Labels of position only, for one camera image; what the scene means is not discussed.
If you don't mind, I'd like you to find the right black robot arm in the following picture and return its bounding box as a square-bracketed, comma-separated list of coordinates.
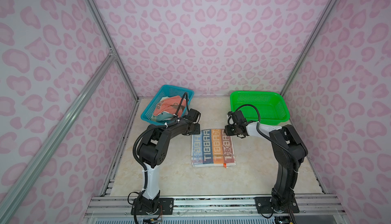
[225, 111, 308, 213]

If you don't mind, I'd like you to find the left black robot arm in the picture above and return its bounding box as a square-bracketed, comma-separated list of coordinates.
[132, 109, 201, 212]

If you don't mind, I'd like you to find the pink orange towel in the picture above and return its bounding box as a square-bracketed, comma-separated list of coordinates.
[151, 95, 187, 122]

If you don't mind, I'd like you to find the green plastic basket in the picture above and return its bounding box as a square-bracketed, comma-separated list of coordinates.
[230, 91, 290, 125]

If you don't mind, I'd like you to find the teal plastic basket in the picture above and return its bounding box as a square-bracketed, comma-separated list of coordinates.
[141, 85, 194, 125]

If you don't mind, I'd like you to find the left diagonal aluminium strut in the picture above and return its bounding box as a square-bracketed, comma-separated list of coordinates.
[1, 55, 116, 224]

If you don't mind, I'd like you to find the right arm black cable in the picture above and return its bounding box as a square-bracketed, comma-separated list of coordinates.
[227, 103, 301, 224]

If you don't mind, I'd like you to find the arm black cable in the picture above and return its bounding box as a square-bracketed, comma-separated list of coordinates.
[227, 103, 301, 224]
[132, 92, 190, 224]

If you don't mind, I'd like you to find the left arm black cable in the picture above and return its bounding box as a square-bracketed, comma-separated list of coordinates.
[132, 92, 190, 224]

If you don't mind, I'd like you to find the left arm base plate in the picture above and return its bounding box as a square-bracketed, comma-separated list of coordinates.
[131, 197, 174, 215]

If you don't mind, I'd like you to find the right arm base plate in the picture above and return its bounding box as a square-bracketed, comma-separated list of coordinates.
[254, 196, 300, 215]

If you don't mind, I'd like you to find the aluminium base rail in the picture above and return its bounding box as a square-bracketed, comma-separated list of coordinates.
[84, 193, 350, 224]

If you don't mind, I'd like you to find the right corner aluminium post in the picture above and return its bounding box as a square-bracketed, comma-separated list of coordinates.
[280, 0, 340, 97]

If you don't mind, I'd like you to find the corner aluminium post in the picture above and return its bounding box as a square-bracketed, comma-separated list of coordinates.
[280, 0, 340, 97]
[85, 0, 139, 102]

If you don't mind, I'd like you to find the left corner aluminium post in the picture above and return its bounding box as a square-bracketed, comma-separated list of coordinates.
[85, 0, 139, 102]

